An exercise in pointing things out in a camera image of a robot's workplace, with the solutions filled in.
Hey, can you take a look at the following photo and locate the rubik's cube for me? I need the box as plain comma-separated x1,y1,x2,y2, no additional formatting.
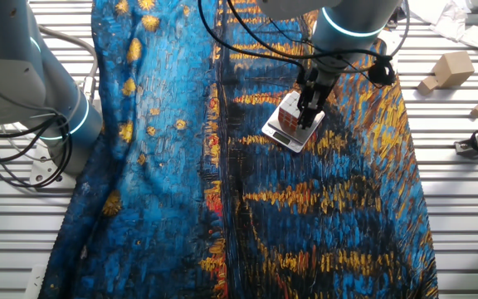
278,91,306,134

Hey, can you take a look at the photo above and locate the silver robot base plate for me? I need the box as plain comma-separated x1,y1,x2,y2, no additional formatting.
28,136,78,190

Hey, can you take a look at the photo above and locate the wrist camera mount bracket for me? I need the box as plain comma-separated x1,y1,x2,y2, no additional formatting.
378,29,402,57

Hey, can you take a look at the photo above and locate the white plastic piece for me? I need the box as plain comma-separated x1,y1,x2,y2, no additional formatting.
22,263,48,299

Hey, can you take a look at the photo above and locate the blue starry painting cloth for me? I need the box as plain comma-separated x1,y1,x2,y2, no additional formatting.
39,0,439,299

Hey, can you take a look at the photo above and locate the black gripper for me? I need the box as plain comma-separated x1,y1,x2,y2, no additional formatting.
295,68,339,130

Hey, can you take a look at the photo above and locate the small wooden block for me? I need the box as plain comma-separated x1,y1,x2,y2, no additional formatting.
416,75,440,95

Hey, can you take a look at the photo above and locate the large wooden block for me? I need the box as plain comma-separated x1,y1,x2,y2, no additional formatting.
431,51,476,89

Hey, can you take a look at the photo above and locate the silver digital scale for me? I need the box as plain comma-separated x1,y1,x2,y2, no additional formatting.
261,91,326,154

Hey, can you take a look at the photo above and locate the black base cable bundle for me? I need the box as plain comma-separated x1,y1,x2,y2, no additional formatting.
0,111,74,190

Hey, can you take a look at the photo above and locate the grey base cable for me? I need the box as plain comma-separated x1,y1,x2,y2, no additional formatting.
39,27,100,103

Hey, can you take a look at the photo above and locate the black coiled cable bundle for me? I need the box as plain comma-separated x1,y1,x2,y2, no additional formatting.
367,56,397,87

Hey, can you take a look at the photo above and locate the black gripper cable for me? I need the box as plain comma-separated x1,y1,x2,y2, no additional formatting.
198,0,385,86

